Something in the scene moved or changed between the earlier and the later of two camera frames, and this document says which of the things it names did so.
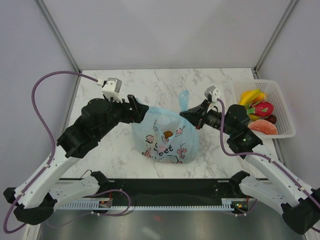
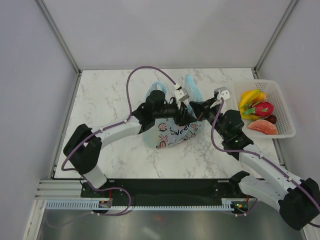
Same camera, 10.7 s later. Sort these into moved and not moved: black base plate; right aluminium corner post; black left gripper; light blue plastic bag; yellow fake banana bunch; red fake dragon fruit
Moved: light blue plastic bag; black left gripper
Not moved: black base plate; red fake dragon fruit; yellow fake banana bunch; right aluminium corner post
